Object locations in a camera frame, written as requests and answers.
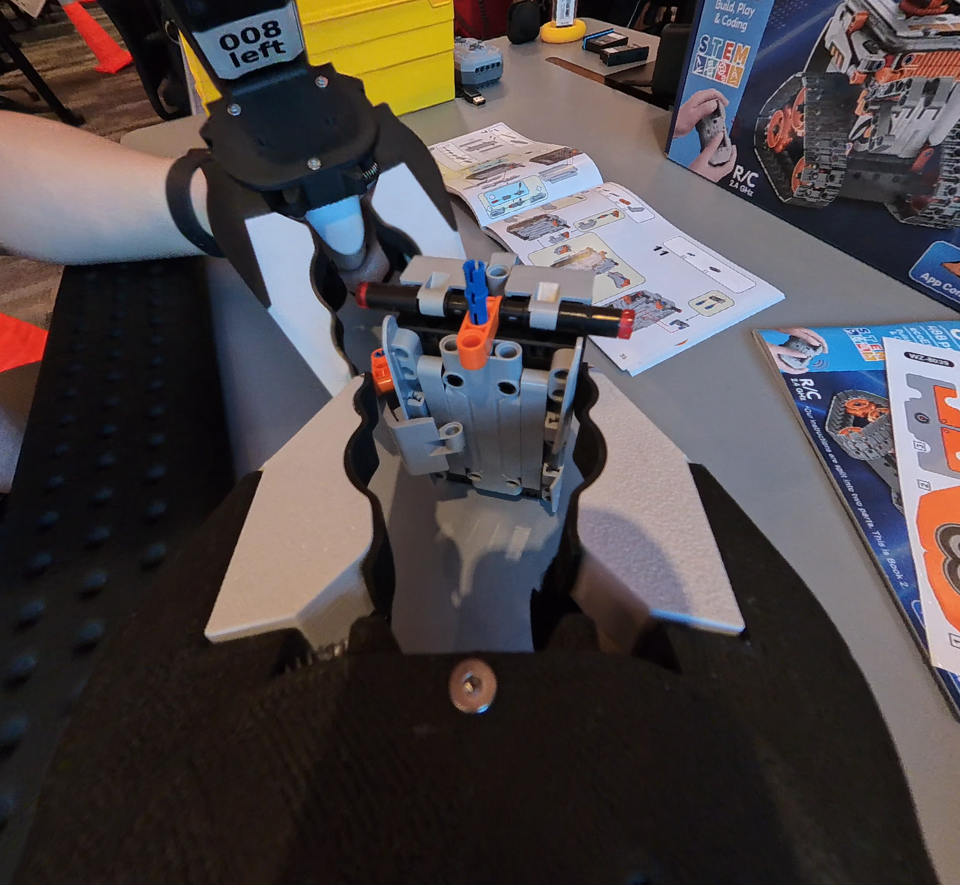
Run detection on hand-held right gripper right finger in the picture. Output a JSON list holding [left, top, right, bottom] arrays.
[[558, 369, 747, 650]]

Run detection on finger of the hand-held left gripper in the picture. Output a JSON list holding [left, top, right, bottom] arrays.
[[373, 165, 456, 261], [246, 213, 363, 397]]

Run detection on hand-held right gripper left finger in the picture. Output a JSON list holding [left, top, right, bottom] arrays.
[[204, 375, 395, 646]]

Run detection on grey building block robot assembly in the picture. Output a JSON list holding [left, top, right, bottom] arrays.
[[354, 255, 637, 515]]

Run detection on person's left forearm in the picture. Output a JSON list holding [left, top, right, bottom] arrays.
[[0, 108, 181, 267]]

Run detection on grey desk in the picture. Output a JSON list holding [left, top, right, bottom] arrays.
[[120, 15, 960, 885]]

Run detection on yellow stacked storage bins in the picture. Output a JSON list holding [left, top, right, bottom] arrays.
[[180, 0, 457, 117]]

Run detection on grey motor hub block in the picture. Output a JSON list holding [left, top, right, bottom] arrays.
[[453, 37, 504, 87]]

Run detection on blue instruction booklet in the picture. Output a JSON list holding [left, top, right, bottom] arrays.
[[752, 322, 960, 721]]

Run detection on red bag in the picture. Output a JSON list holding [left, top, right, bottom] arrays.
[[453, 0, 515, 39]]

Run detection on orange traffic cone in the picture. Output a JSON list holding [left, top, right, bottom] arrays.
[[26, 0, 135, 75]]

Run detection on open white instruction booklet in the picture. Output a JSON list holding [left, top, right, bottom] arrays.
[[427, 121, 785, 378]]

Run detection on grey orange sticker sheet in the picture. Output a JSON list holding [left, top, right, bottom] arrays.
[[883, 336, 960, 676]]

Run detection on black rectangular device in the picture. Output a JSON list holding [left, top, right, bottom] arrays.
[[651, 22, 693, 110]]

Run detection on blue robot kit box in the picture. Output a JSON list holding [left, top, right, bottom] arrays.
[[666, 0, 960, 294]]

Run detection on black wrist strap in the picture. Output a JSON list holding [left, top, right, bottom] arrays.
[[165, 148, 226, 258]]

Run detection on black studded base plate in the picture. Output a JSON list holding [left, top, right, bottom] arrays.
[[0, 258, 249, 885]]

